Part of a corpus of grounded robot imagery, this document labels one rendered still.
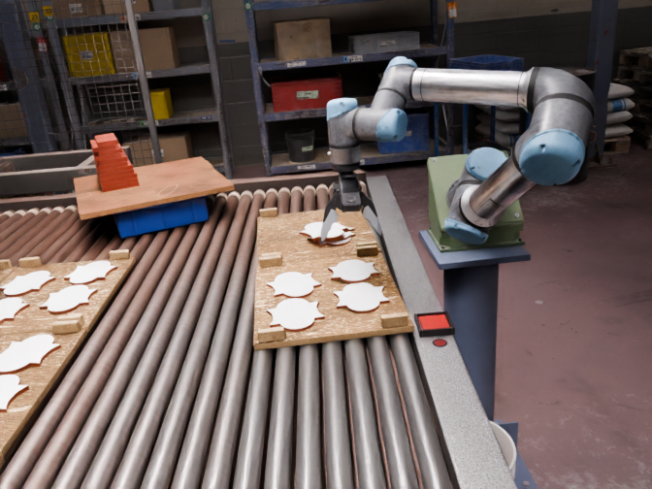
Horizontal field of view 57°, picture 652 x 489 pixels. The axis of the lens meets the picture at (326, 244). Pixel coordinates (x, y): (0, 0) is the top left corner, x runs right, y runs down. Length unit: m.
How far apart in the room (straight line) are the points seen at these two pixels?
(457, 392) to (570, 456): 1.34
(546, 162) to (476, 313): 0.78
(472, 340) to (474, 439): 0.93
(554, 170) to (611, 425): 1.54
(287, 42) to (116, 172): 3.68
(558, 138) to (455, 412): 0.55
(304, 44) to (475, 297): 4.14
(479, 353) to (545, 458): 0.58
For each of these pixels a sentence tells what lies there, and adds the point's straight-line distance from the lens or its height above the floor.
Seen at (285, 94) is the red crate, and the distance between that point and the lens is 5.68.
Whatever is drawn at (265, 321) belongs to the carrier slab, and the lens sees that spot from 1.38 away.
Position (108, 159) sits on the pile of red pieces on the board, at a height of 1.15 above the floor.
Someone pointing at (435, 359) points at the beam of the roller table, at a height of 0.92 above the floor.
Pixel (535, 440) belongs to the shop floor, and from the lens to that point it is 2.51.
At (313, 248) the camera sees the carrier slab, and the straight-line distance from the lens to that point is 1.74.
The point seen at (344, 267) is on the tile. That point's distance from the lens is 1.58.
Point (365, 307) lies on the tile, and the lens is 1.39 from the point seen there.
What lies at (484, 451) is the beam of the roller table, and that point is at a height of 0.92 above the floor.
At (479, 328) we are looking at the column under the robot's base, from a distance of 1.96.
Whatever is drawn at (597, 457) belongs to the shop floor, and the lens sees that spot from 2.49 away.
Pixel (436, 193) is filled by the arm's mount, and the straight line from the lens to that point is 1.86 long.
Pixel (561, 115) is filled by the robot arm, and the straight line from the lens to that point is 1.28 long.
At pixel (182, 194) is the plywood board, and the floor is 1.04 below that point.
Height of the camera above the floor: 1.61
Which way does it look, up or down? 22 degrees down
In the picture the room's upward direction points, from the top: 5 degrees counter-clockwise
